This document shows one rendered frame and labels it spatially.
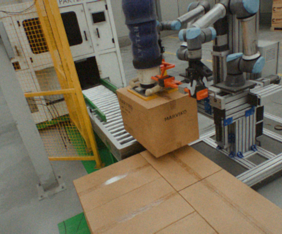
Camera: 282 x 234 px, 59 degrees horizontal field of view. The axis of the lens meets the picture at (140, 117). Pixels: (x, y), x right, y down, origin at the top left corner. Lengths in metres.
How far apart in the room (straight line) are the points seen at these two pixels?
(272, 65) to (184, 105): 0.96
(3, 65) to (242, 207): 2.19
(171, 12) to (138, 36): 10.84
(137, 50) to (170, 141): 0.71
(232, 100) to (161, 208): 0.96
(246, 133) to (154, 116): 1.13
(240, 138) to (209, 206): 1.04
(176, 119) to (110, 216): 0.80
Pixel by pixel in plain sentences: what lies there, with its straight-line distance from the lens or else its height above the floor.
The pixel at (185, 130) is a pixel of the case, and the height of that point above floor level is 0.80.
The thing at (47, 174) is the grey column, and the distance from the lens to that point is 2.96.
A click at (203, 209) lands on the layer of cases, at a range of 1.66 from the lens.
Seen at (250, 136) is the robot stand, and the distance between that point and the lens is 2.65.
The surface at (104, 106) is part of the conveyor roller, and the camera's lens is 3.35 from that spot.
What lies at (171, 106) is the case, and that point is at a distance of 1.78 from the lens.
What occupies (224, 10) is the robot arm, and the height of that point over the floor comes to 1.59.
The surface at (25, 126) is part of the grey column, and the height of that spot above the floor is 0.81.
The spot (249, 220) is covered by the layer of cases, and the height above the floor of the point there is 0.54.
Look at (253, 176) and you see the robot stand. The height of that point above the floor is 0.23.
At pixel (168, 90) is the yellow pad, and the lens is 1.91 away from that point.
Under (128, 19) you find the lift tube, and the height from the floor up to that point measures 1.63.
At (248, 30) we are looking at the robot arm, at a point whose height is 1.45.
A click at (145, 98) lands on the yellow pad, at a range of 1.83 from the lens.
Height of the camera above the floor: 1.74
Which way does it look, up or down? 25 degrees down
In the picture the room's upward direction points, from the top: 10 degrees counter-clockwise
